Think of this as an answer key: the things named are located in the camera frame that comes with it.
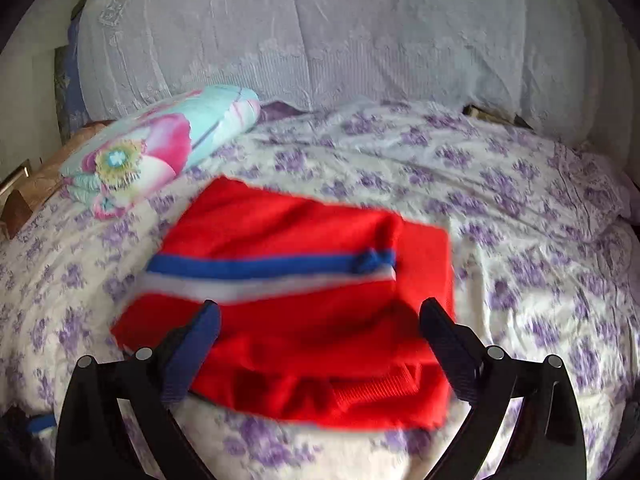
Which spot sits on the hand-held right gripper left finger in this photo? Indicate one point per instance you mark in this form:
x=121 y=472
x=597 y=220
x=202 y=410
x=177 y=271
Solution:
x=197 y=340

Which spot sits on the red sweater blue white stripes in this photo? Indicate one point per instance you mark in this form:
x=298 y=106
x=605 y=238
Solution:
x=280 y=230

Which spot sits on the white lace cover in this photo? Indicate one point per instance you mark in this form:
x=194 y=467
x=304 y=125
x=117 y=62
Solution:
x=350 y=35

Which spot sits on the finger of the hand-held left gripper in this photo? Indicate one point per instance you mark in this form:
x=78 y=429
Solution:
x=41 y=423

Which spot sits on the purple floral bedsheet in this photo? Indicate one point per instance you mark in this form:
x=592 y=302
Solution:
x=500 y=210

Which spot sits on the wooden bed frame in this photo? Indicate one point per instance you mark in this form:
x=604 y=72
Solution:
x=30 y=187

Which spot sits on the blue patterned pillow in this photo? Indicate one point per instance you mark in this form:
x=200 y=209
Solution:
x=67 y=85

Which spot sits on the folded colourful floral blanket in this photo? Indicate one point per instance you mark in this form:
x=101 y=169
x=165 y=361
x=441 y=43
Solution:
x=165 y=130

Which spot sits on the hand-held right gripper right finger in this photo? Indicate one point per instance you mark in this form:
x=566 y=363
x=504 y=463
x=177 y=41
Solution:
x=445 y=345

